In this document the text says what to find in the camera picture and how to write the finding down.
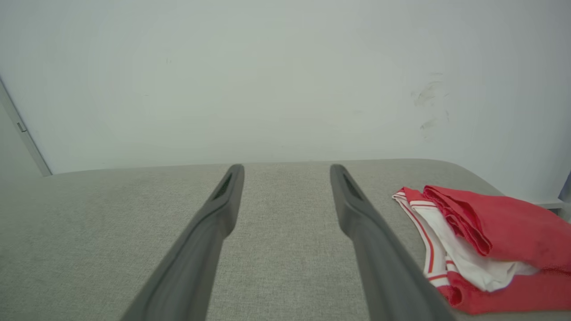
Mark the white wall trim strip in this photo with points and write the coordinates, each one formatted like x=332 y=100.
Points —
x=22 y=129

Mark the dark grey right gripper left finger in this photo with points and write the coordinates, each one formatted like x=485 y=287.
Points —
x=196 y=258

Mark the red and white basketball jersey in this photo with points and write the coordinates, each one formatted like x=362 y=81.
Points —
x=504 y=223

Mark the white ledge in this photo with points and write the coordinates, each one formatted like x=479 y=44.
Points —
x=551 y=204

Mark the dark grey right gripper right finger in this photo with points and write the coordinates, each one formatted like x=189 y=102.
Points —
x=383 y=258

